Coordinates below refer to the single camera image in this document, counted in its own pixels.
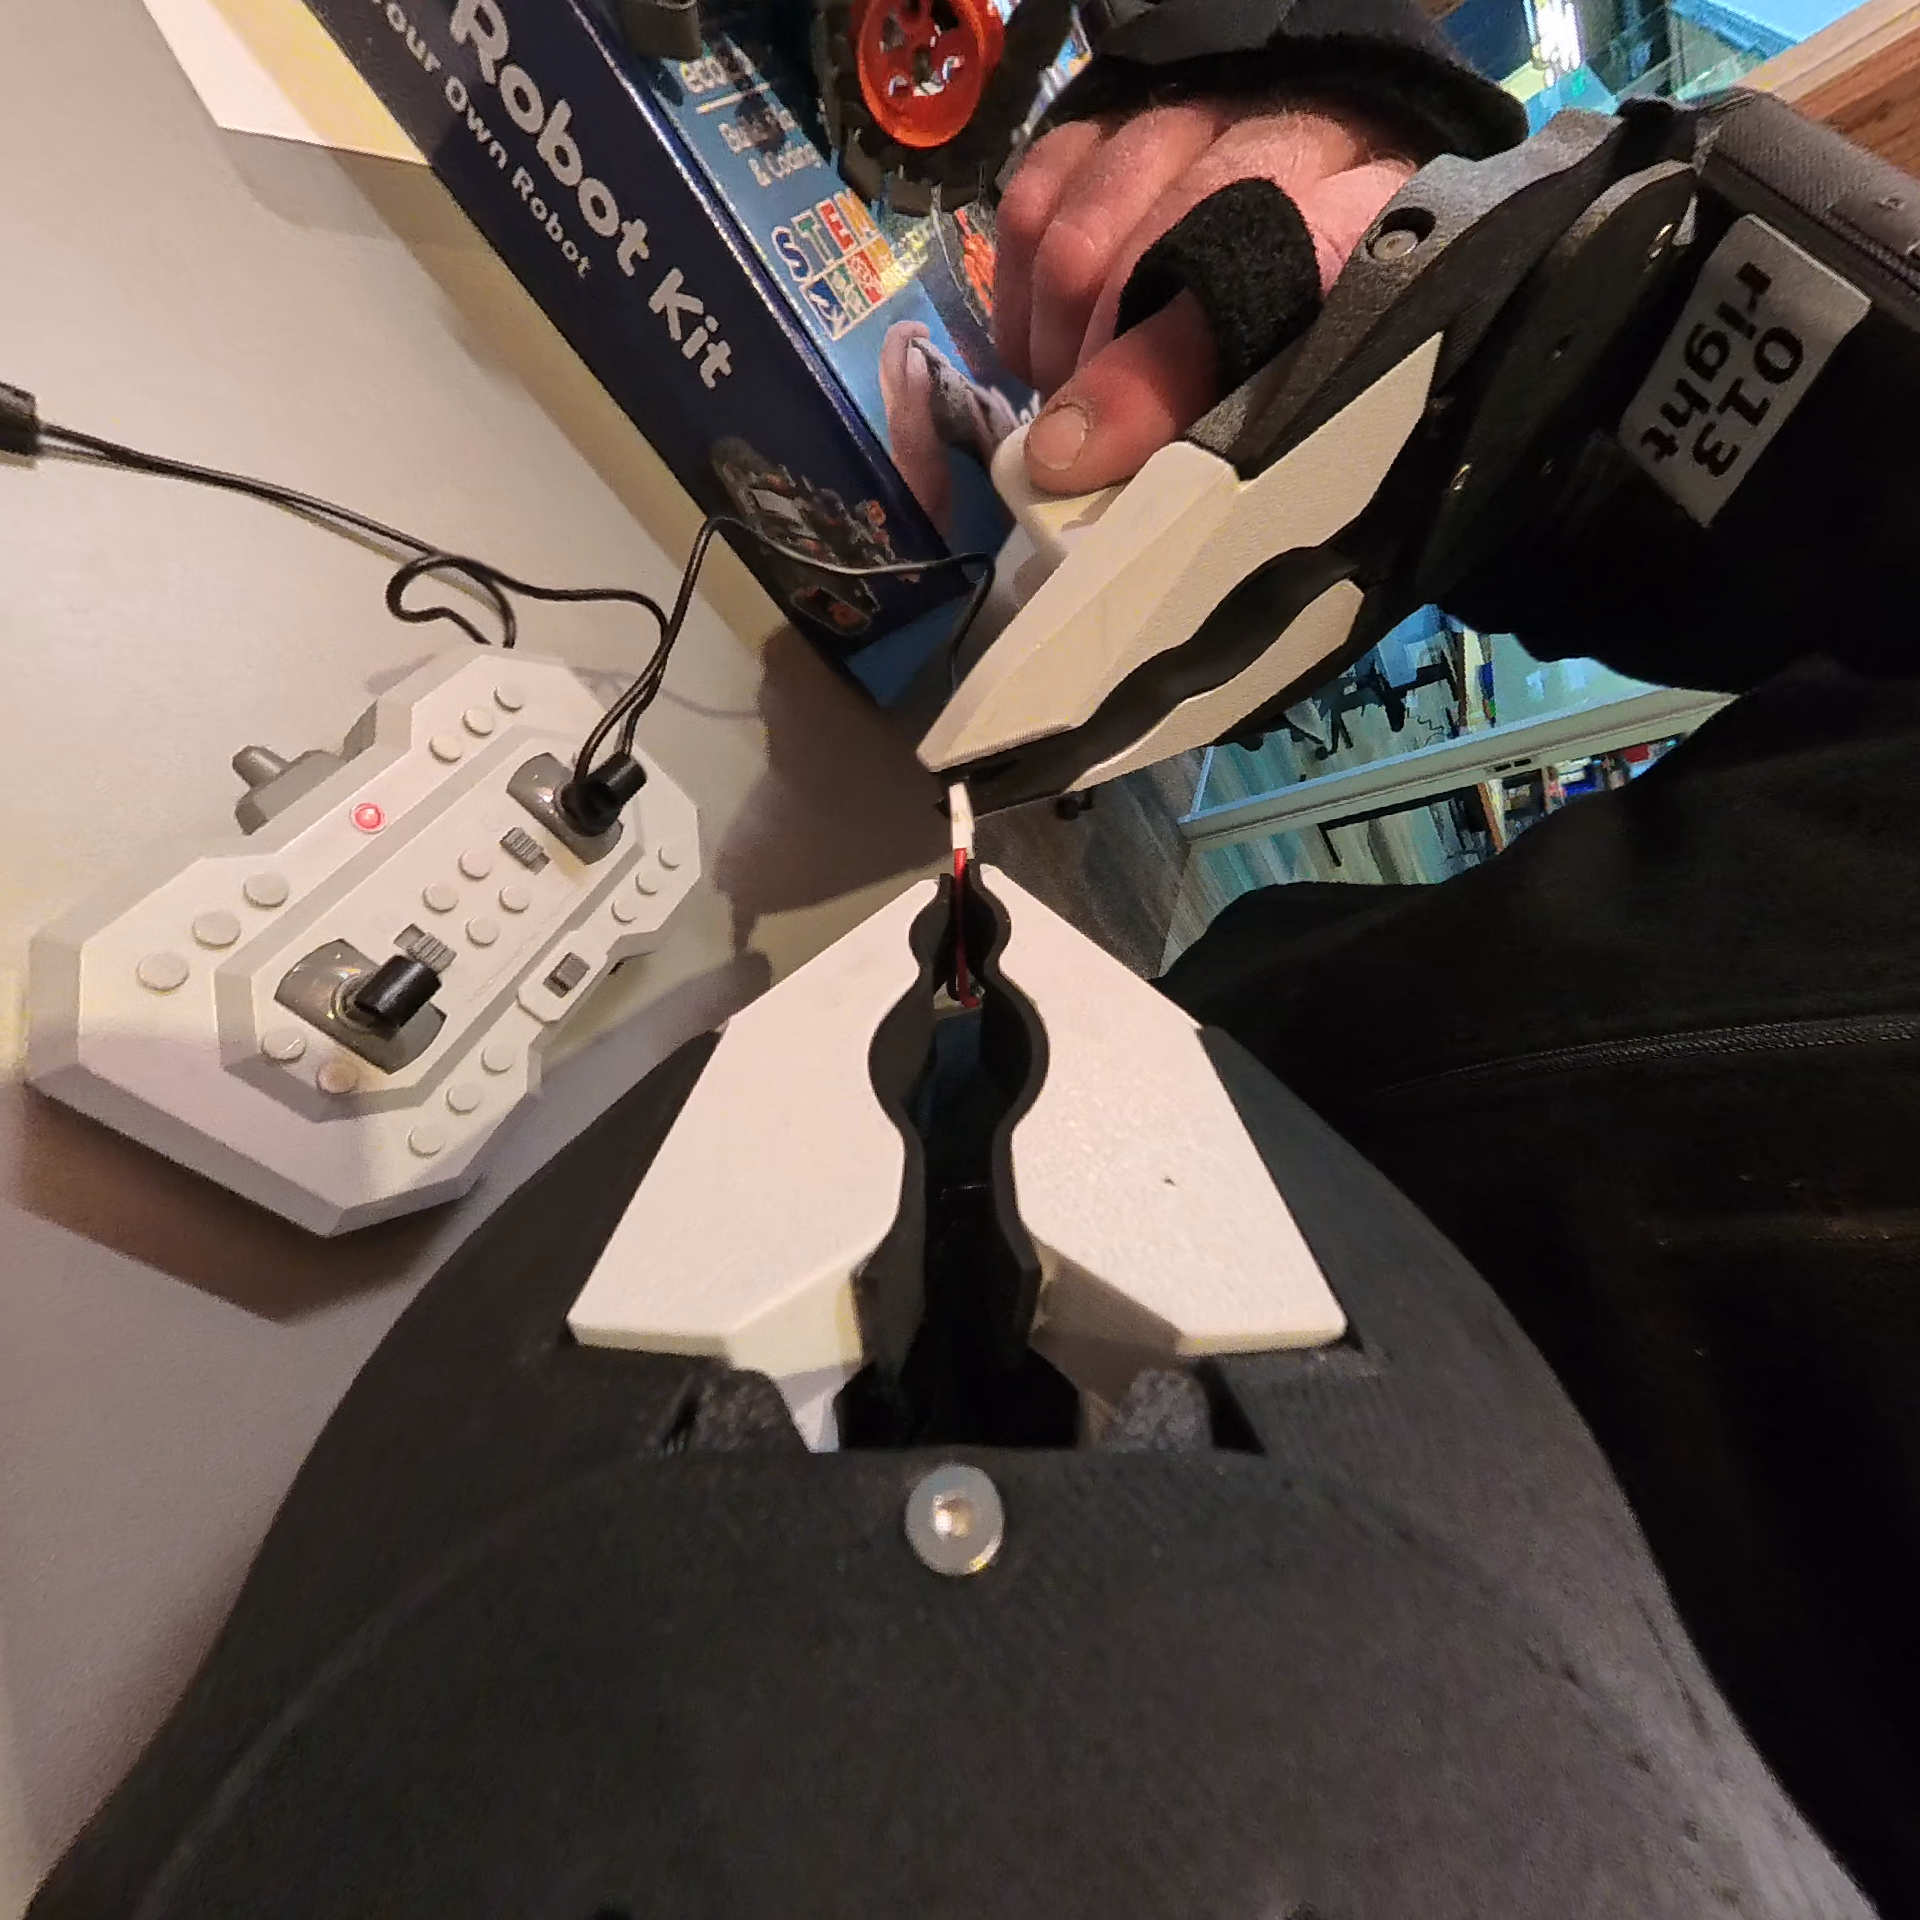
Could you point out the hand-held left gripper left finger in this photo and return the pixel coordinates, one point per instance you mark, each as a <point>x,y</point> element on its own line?
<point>734,1204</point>

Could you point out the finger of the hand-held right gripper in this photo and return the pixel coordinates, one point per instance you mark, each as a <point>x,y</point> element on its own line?
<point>1278,659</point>
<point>1113,604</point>

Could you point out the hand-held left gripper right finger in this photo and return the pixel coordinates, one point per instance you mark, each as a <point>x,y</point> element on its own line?
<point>1155,1186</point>

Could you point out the black orange tracked toy robot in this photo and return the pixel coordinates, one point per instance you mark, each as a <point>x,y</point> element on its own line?
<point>923,61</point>

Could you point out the person's right hand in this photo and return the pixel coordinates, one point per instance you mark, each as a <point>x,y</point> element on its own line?
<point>1082,226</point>

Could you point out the blue robot kit box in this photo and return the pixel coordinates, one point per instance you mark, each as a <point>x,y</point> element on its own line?
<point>602,226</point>

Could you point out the white paper sheet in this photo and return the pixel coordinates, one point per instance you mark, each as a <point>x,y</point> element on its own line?
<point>282,76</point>

